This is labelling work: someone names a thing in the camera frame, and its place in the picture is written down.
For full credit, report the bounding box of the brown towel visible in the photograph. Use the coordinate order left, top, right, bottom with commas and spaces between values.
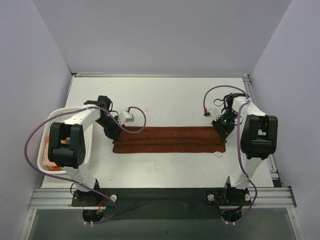
112, 126, 226, 154

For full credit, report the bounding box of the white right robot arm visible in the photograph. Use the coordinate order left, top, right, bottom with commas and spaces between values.
211, 93, 278, 205

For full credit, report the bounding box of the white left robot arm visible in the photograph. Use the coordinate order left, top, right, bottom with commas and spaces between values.
48, 95, 121, 206

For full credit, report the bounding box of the white plastic basket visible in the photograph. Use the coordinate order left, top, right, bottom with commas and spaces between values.
36, 107, 94, 175

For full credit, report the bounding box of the orange towel in basket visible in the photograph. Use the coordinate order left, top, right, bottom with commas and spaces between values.
41, 137, 63, 172

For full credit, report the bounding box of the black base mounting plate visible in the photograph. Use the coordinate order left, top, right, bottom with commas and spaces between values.
71, 187, 252, 222

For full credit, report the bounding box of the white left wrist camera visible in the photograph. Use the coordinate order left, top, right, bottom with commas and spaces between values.
118, 111, 135, 125

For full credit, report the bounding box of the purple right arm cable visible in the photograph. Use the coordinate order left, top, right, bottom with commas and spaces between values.
202, 85, 259, 224

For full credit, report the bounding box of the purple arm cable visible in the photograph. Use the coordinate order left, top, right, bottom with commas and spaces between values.
202, 85, 259, 224
26, 106, 148, 225

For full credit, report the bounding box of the aluminium right side rail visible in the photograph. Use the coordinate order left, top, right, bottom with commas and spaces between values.
241, 73, 286, 187

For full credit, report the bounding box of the aluminium back frame rail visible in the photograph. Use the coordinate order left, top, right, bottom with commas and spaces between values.
72, 72, 250, 79

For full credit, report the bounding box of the aluminium frame rail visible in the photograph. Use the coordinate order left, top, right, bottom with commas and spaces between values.
28, 187, 297, 210
72, 72, 250, 79

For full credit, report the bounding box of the aluminium front frame rail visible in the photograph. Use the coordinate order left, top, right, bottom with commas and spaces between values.
28, 187, 297, 210

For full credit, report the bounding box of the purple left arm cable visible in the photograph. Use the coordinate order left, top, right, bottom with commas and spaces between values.
26, 106, 148, 225

